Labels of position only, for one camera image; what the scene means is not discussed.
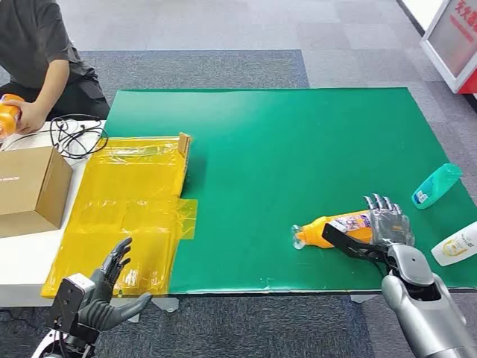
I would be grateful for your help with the person's hand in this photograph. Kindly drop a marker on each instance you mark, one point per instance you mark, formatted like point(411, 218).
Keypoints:
point(32, 118)

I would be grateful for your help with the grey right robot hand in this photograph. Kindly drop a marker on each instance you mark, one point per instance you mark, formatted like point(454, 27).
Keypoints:
point(391, 227)

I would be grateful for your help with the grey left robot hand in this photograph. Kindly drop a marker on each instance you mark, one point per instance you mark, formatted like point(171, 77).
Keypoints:
point(100, 309)

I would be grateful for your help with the orange bottle with white cap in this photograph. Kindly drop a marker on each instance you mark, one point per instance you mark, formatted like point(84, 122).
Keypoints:
point(7, 118)

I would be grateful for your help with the orange bottle with clear cap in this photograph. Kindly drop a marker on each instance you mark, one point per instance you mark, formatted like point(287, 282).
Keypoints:
point(327, 230)

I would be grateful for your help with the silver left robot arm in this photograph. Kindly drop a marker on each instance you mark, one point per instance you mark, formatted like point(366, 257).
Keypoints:
point(56, 348)

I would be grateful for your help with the person's forearm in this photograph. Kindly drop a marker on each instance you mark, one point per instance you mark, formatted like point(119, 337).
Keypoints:
point(50, 86)

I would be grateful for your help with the teal plastic bottle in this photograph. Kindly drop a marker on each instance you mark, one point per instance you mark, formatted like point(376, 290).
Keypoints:
point(435, 187)

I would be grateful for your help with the white plastic bottle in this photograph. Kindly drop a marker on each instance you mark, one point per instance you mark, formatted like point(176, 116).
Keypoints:
point(456, 245)

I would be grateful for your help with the brown cardboard box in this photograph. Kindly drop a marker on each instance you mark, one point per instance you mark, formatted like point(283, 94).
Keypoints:
point(26, 188)

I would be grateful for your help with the person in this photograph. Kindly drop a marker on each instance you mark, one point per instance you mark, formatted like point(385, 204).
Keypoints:
point(29, 34)

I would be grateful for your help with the yellow film-wrapped cardboard box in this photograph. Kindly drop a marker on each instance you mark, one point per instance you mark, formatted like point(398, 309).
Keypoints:
point(127, 197)

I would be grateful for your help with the green table mat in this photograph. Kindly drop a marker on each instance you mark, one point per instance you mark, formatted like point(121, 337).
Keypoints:
point(279, 148)

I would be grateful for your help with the white framed sign stand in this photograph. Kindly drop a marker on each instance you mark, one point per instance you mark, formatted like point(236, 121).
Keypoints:
point(453, 39)

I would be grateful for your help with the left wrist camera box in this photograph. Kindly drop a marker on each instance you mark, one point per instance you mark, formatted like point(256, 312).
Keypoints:
point(69, 301)

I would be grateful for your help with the grey table foot bracket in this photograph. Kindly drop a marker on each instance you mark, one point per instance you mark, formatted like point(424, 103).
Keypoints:
point(165, 304)
point(363, 298)

